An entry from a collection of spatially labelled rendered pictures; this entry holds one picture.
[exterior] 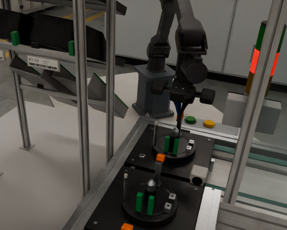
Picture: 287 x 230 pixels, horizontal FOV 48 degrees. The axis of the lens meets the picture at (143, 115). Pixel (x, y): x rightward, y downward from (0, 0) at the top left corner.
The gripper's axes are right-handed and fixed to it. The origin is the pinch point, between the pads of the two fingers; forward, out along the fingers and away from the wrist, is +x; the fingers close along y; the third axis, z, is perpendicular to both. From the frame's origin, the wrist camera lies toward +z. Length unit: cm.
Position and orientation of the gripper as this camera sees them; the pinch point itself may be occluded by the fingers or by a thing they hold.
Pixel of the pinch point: (180, 107)
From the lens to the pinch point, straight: 98.3
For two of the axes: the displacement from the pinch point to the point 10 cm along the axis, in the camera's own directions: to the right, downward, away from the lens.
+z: -3.1, 4.5, -8.4
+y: 9.5, 2.0, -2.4
